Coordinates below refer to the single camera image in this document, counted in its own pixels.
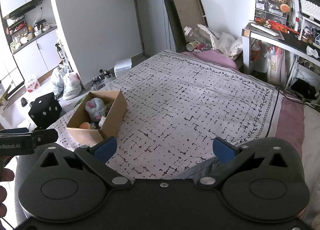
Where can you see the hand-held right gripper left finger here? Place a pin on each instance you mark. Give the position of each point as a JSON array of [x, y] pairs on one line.
[[106, 148]]

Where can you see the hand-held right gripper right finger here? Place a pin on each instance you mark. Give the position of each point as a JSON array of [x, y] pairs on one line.
[[223, 151]]

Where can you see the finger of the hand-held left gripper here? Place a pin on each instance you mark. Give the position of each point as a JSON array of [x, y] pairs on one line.
[[45, 136]]

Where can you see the white packet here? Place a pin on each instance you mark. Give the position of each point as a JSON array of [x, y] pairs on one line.
[[102, 120]]

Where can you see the burger plush toy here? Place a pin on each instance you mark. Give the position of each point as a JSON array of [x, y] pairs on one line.
[[85, 125]]

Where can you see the cardboard box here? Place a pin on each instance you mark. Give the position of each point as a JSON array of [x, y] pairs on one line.
[[115, 117]]

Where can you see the person's left hand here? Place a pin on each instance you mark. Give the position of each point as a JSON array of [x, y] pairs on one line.
[[5, 175]]

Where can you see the black white-dotted cube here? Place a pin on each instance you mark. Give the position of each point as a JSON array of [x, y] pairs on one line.
[[45, 112]]

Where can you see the grey and pink plush toy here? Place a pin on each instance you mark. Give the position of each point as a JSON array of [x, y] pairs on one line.
[[96, 107]]

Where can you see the white black-patterned blanket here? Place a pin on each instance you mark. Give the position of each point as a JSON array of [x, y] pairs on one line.
[[187, 107]]

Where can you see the plastic bags on floor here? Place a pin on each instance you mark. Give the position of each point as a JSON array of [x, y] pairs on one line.
[[70, 83]]

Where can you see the white box appliance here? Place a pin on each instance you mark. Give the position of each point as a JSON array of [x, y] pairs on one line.
[[123, 67]]

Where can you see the white duvet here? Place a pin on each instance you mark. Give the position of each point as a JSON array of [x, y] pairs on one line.
[[311, 157]]

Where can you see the black bag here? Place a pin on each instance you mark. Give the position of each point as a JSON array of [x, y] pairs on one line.
[[303, 89]]

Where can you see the white shopping bag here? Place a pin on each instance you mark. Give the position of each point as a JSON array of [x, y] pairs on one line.
[[275, 63]]

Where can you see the paper cup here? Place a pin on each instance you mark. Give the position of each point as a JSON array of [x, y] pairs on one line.
[[192, 46]]

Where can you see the pile of white plastic bags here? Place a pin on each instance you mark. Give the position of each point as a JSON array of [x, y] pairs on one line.
[[222, 41]]

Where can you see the clear plastic bottle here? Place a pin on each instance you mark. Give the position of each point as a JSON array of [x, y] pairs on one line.
[[191, 33]]

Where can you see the white desk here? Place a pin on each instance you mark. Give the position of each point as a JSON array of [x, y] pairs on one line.
[[275, 36]]

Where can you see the range hood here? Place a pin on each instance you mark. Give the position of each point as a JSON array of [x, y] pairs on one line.
[[26, 7]]

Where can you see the red long box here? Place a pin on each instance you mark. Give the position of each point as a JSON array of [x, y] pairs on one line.
[[277, 26]]

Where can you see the grey door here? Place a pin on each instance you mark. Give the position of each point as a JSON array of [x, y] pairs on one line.
[[155, 14]]

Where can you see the grey drawer organizer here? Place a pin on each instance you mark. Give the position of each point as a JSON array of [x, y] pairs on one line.
[[271, 9]]

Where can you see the white keyboard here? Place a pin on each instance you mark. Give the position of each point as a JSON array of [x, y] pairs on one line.
[[310, 8]]

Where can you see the brown board with black frame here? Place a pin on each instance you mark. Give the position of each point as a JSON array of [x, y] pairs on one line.
[[188, 9]]

